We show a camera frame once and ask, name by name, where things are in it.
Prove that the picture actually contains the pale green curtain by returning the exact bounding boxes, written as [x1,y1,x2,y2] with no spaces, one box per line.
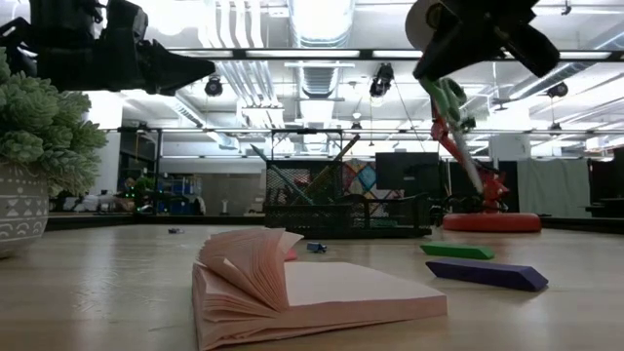
[516,158,592,219]

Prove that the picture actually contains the purple eraser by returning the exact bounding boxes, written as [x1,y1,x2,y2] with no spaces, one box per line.
[424,257,550,293]

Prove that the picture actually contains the green eraser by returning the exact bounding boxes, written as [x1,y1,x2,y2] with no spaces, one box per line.
[419,241,496,261]

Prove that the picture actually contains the green handled scissors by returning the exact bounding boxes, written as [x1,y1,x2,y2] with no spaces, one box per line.
[418,76,485,196]

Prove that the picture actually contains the black mesh desk organizer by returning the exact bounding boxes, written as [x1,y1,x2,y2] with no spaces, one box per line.
[262,159,434,241]

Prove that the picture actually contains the pink sticky note pad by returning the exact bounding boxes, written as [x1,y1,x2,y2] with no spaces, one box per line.
[191,227,449,351]

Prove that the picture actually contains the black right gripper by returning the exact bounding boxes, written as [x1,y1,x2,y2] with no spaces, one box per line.
[412,0,562,82]

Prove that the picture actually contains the red desk lamp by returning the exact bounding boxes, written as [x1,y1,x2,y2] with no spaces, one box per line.
[404,0,543,234]

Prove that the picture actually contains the colourful patterned panel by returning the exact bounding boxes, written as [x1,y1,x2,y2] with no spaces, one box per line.
[340,160,406,218]

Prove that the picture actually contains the yellow pencil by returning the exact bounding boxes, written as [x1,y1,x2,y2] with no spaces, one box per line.
[291,134,362,207]

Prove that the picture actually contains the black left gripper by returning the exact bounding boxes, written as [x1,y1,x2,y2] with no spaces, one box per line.
[26,0,217,98]

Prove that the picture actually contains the black monitor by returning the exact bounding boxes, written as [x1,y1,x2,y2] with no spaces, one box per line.
[374,151,441,199]

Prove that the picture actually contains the green succulent in patterned pot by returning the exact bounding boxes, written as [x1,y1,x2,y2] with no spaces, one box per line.
[0,47,109,258]

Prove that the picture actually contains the teal pencil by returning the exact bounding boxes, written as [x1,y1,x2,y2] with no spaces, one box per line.
[250,143,314,207]

